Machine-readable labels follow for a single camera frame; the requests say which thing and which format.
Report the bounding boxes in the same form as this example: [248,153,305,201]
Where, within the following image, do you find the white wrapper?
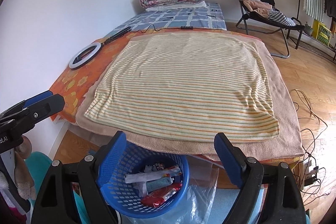
[124,165,182,184]

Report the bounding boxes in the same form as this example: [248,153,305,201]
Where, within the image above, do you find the orange fruit print tube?
[146,177,174,193]

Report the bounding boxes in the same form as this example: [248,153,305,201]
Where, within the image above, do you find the power strip on floor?
[303,166,319,187]

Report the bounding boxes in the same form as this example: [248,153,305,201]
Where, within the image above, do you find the orange floral bedsheet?
[49,28,300,169]

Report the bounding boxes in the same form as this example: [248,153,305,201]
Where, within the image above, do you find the blue plastic basket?
[96,140,190,218]

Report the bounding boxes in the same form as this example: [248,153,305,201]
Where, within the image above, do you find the striped yellow towel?
[84,32,280,143]

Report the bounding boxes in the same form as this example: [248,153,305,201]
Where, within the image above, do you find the beige blanket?
[75,28,303,161]

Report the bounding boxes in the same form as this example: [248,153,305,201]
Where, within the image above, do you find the black metal rack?
[287,0,335,63]

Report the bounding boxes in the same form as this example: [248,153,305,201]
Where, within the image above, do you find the yellow green crate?
[311,19,331,47]

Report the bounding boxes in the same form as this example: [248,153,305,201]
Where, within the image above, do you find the black folding chair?
[236,0,305,59]

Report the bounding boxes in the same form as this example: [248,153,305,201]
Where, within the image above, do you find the clothes on chair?
[242,0,295,27]

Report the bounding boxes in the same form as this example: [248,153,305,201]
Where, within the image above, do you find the blue checkered bedsheet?
[109,3,227,36]

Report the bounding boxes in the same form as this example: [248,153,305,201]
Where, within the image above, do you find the floor cables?
[291,88,333,206]

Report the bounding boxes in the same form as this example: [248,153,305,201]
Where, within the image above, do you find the white ring light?
[68,42,102,70]

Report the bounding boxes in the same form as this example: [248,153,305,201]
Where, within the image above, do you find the black ring light stand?
[102,27,131,45]

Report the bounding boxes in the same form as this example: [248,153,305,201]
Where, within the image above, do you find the black cable with remote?
[128,23,229,34]

